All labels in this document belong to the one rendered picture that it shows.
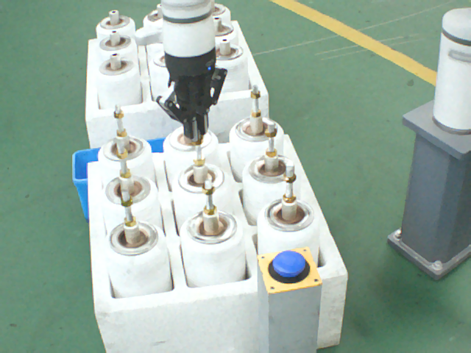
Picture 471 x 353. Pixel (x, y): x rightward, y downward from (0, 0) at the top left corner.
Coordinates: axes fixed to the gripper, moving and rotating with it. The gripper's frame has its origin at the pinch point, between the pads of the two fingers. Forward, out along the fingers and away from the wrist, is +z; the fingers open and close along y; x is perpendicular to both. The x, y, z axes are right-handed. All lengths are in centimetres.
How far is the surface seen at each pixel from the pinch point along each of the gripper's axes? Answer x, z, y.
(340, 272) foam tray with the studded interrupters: -26.1, 17.4, 2.8
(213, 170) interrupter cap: -0.4, 10.0, 2.6
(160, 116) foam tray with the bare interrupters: 30.3, 19.6, 18.2
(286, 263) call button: -27.7, 2.3, -12.6
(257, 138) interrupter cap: -0.1, 10.0, 14.2
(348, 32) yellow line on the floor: 40, 36, 104
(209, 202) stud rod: -9.7, 5.1, -7.7
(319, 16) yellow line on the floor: 54, 36, 108
